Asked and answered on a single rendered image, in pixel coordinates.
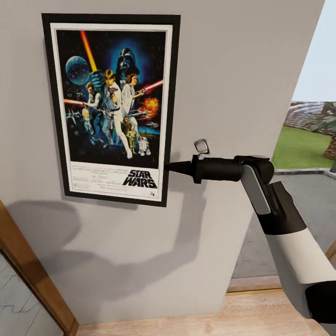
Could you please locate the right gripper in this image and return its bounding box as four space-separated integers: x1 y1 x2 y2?
164 155 226 184

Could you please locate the poster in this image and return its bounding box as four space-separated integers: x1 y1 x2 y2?
41 13 181 208

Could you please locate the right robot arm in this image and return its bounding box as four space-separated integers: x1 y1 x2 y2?
164 139 336 336

